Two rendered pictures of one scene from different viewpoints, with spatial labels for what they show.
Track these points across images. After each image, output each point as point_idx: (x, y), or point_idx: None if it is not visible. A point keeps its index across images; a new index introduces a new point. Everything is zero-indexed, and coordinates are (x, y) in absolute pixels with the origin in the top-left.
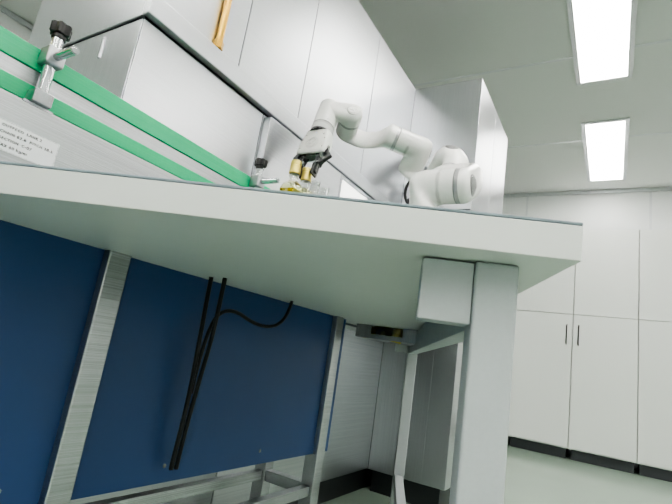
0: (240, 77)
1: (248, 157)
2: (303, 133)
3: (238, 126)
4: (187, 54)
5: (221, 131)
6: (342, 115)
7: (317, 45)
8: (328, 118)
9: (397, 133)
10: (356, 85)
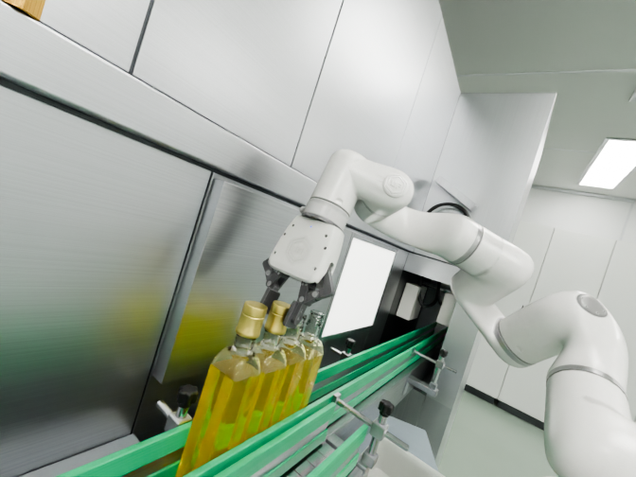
0: (127, 101)
1: (166, 268)
2: (298, 191)
3: (133, 214)
4: None
5: (69, 242)
6: (370, 194)
7: (347, 24)
8: (341, 199)
9: (473, 243)
10: (397, 93)
